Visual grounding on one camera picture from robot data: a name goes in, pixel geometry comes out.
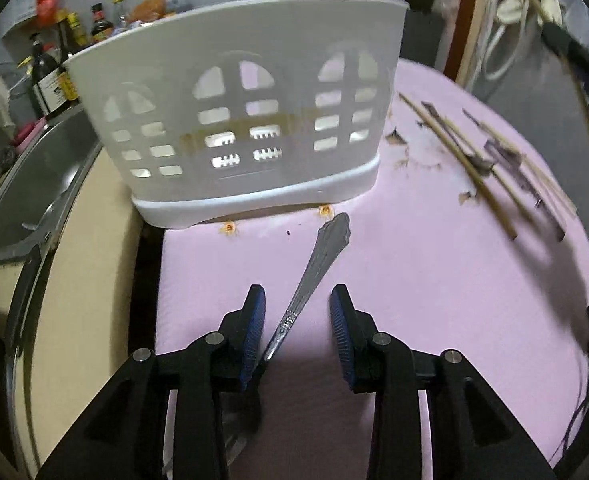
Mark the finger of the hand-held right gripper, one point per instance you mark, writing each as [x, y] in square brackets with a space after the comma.
[579, 57]

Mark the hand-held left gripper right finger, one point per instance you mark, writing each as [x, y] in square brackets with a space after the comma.
[342, 335]

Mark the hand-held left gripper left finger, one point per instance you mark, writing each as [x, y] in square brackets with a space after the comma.
[254, 330]

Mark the silver metal spoon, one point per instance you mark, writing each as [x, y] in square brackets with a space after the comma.
[319, 255]

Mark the white plastic utensil basket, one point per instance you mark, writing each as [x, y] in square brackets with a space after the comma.
[284, 35]

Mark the pink floral cloth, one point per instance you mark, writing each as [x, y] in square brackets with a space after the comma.
[424, 285]

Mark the grey metal cabinet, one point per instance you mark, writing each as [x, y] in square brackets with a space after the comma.
[424, 35]

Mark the stainless steel sink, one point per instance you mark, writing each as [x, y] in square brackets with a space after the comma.
[49, 170]

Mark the pink scrub pad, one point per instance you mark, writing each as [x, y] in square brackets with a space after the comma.
[28, 132]

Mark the large dark sauce bottle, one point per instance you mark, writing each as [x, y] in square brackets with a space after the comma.
[49, 85]

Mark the red-capped dark sauce bottle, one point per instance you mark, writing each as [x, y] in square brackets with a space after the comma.
[102, 27]

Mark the yellow-capped dark sauce bottle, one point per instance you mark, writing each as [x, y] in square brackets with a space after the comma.
[77, 32]

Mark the clear yellow-capped bottle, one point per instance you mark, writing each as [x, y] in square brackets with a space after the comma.
[120, 10]

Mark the red plastic bag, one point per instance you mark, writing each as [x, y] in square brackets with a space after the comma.
[45, 5]

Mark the wooden door frame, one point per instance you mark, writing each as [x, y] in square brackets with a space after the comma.
[469, 20]

